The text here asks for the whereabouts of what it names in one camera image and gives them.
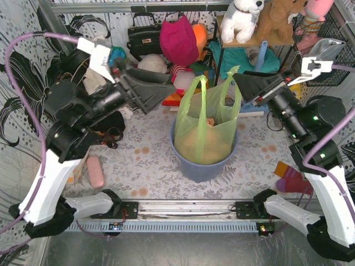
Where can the green plastic trash bag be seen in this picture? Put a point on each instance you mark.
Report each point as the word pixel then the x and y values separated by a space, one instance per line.
pixel 193 139

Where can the brown teddy bear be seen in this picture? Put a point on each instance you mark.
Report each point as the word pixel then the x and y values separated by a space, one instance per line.
pixel 277 16

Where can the white fluffy plush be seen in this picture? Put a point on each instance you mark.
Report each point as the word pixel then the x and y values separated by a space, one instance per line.
pixel 154 63

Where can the orange checkered cloth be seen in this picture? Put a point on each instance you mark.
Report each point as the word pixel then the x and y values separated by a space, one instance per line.
pixel 74 176

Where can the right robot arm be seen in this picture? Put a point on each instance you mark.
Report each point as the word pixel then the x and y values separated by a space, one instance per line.
pixel 312 126

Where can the silver foil pouch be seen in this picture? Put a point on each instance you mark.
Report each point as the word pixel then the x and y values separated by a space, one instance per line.
pixel 327 49

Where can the pink round plush doll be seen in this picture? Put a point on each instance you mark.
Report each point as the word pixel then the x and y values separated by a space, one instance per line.
pixel 182 77

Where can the pink case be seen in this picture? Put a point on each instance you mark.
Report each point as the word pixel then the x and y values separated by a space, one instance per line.
pixel 95 172

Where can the white plush dog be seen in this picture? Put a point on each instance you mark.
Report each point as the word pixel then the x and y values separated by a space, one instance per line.
pixel 240 19

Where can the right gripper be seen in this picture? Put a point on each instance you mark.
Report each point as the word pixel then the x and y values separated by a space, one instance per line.
pixel 269 90

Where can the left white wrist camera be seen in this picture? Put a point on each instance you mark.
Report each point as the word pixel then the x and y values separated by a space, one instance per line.
pixel 99 52

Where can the colourful folded clothes stack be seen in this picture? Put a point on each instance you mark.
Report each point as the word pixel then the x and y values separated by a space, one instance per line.
pixel 116 53

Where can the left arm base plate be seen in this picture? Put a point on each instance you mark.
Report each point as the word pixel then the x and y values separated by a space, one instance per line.
pixel 128 210

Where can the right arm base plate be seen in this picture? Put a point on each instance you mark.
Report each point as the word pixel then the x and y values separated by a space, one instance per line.
pixel 251 210

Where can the black wire basket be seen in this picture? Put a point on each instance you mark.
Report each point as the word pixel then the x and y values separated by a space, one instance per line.
pixel 304 42

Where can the crumpled brown paper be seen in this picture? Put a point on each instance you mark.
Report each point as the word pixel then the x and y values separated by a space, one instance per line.
pixel 211 122

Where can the blue floor mop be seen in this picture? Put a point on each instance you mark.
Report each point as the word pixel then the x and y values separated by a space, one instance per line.
pixel 255 55

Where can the cream canvas tote bag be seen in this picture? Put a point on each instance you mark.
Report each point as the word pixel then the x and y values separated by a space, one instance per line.
pixel 92 80

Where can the dark brown strap bag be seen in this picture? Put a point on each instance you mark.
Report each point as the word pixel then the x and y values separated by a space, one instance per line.
pixel 111 129

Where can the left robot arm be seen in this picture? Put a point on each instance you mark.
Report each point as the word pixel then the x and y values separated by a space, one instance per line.
pixel 78 115

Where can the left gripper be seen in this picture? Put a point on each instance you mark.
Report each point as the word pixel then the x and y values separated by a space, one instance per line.
pixel 125 88

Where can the orange plush toy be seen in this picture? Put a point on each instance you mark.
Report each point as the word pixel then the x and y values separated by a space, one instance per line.
pixel 201 34

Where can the teal folded cloth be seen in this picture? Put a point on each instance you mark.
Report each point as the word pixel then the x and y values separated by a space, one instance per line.
pixel 237 57

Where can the pink plush toy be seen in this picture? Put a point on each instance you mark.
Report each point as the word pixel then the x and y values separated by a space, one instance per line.
pixel 315 11

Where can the magenta fabric bag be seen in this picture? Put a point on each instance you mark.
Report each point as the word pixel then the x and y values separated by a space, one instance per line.
pixel 178 42

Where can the wooden shelf rack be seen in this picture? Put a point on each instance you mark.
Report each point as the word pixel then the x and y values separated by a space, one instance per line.
pixel 282 51

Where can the rainbow striped bag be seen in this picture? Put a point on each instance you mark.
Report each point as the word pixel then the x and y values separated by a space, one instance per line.
pixel 199 69

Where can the black leather handbag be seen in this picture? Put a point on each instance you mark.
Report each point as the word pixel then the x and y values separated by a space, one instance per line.
pixel 144 40

